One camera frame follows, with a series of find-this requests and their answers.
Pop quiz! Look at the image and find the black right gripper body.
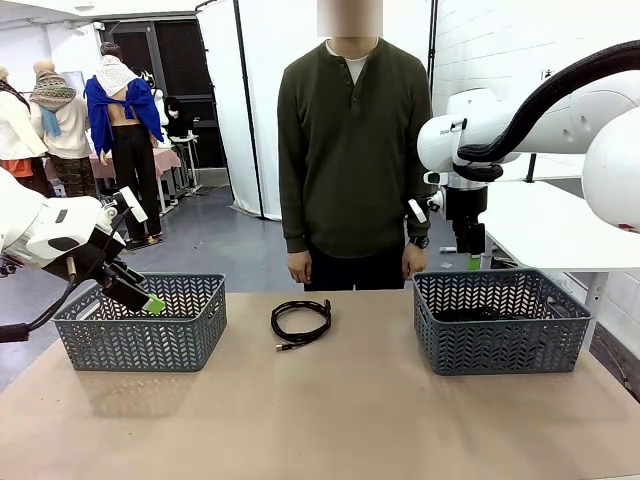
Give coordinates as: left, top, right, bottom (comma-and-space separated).
445, 189, 489, 236

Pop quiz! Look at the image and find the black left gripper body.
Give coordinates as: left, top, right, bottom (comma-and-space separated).
79, 229, 132, 291

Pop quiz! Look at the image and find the person's right forearm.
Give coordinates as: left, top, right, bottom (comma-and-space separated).
279, 189, 310, 254

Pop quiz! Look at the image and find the person's left forearm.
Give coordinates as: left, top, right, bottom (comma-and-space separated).
404, 189, 435, 241

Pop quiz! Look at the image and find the person's left hand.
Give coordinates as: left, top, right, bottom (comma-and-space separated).
402, 245, 429, 279

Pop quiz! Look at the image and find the person's right hand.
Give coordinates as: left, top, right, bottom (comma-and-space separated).
288, 251, 314, 285

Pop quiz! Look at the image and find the grey plastic lattice basket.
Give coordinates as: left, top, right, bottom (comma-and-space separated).
412, 268, 594, 377
51, 272, 229, 373

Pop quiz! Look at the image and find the white side table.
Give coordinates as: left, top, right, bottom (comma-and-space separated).
482, 154, 640, 341

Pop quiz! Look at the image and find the table with pink cloth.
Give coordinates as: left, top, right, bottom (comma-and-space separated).
89, 147, 184, 211

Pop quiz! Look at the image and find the person in green sweater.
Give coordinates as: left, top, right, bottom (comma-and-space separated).
277, 0, 435, 292

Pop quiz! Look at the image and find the mannequin with knit hat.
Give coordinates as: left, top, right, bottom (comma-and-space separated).
29, 59, 95, 199

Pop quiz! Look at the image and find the mannequin with blue garment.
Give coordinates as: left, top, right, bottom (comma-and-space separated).
83, 42, 166, 246

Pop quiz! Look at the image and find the mannequin in cream coat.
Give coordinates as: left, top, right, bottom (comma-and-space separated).
0, 64, 49, 196

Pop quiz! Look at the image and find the white partition screen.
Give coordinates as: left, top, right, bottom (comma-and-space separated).
196, 0, 281, 221

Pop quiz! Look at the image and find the black mesh door panel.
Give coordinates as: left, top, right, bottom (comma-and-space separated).
99, 19, 226, 171

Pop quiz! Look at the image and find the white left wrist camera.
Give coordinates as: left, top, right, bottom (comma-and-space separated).
118, 187, 149, 224

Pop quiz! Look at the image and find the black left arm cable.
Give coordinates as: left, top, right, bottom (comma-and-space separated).
0, 209, 126, 344

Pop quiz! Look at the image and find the black right arm cable sleeve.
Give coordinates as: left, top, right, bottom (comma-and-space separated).
452, 39, 640, 182

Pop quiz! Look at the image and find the thin black USB cable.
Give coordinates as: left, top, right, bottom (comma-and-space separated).
270, 298, 334, 353

